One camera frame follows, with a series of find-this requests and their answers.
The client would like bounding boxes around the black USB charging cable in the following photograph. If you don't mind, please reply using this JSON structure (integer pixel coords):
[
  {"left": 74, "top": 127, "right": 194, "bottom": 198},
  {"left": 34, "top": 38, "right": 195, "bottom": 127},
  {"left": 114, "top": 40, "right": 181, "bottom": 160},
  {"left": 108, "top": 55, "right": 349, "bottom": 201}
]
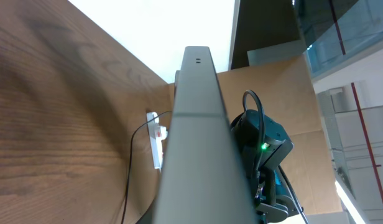
[{"left": 120, "top": 110, "right": 173, "bottom": 224}]

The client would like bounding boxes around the brown cardboard panel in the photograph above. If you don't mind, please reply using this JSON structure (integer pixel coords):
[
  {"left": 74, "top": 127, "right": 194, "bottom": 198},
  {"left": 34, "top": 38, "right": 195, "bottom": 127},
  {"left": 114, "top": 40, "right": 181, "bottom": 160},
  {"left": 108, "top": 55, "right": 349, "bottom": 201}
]
[{"left": 141, "top": 55, "right": 343, "bottom": 218}]

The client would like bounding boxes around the white power strip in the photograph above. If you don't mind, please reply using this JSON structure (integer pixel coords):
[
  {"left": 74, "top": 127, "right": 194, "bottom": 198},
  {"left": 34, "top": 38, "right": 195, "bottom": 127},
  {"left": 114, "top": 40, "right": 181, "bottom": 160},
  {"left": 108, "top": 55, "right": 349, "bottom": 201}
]
[{"left": 146, "top": 112, "right": 168, "bottom": 170}]

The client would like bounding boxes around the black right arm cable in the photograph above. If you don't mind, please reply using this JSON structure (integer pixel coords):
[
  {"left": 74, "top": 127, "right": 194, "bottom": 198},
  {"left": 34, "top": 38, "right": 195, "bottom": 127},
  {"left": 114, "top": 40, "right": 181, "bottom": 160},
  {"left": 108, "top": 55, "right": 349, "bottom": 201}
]
[{"left": 242, "top": 89, "right": 310, "bottom": 224}]

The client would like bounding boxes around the red vertical pole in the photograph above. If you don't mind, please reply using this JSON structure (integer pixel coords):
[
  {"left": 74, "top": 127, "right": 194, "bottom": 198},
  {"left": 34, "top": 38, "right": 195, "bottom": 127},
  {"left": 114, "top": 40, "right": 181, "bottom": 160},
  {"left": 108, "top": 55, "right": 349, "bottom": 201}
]
[{"left": 330, "top": 1, "right": 383, "bottom": 221}]

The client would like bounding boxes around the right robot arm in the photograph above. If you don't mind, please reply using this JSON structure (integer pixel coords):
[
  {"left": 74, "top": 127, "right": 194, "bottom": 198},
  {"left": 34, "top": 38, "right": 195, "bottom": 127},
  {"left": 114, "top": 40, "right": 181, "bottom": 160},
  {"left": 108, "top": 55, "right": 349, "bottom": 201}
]
[{"left": 231, "top": 110, "right": 303, "bottom": 223}]

